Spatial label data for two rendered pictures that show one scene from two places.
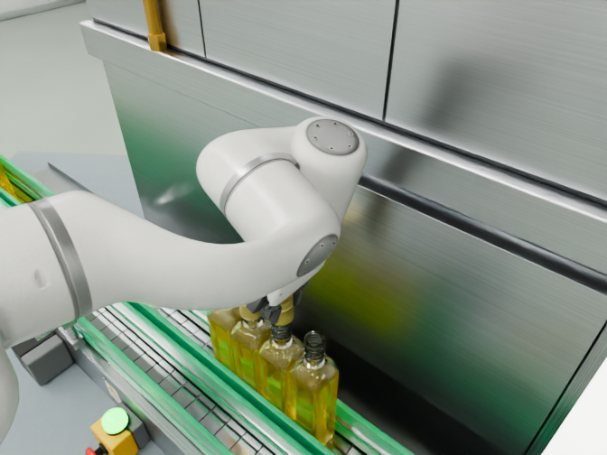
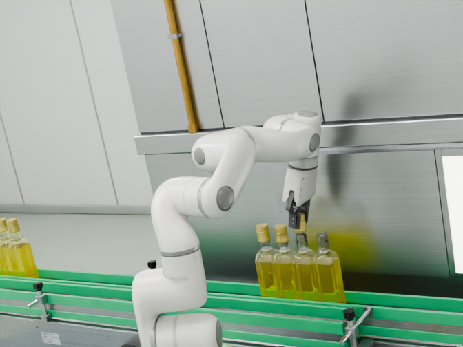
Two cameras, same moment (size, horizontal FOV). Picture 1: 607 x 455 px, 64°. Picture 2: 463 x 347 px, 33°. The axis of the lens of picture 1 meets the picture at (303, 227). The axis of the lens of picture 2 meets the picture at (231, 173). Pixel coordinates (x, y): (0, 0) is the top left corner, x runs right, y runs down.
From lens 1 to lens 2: 1.51 m
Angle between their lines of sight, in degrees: 26
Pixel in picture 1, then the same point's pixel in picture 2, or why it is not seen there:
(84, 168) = not seen: hidden behind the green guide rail
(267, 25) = (259, 99)
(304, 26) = (278, 93)
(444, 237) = (366, 160)
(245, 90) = not seen: hidden behind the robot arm
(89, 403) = not seen: outside the picture
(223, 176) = (275, 127)
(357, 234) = (326, 182)
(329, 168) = (309, 121)
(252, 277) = (297, 141)
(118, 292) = (260, 149)
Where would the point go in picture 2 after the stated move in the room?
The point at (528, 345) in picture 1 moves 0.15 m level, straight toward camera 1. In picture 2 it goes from (418, 195) to (400, 216)
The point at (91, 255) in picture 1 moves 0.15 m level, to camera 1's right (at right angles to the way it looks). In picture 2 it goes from (254, 135) to (319, 121)
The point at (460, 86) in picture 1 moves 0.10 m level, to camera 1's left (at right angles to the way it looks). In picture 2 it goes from (349, 93) to (311, 102)
